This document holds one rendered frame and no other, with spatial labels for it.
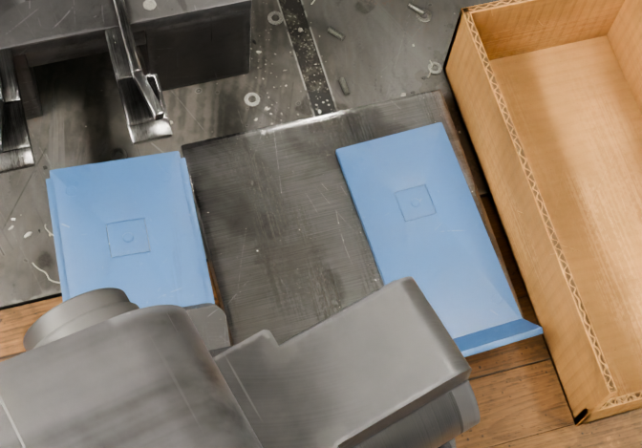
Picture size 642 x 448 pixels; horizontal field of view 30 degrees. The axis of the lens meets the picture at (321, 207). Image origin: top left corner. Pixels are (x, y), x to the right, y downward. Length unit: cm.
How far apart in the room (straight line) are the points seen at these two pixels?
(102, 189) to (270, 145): 14
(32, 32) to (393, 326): 39
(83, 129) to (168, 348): 46
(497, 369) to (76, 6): 33
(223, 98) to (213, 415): 48
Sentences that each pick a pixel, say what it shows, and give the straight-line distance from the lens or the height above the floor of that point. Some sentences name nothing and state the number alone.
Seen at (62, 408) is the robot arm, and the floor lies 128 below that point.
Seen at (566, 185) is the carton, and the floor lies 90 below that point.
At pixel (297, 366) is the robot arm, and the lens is 37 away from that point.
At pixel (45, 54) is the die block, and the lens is 72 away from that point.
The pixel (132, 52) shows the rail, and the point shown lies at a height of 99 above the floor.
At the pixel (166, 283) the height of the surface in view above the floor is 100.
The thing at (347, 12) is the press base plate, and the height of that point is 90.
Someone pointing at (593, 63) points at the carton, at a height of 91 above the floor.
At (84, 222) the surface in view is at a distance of 64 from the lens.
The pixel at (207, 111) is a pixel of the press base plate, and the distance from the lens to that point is 78.
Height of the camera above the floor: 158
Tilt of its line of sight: 65 degrees down
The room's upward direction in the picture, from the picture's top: 9 degrees clockwise
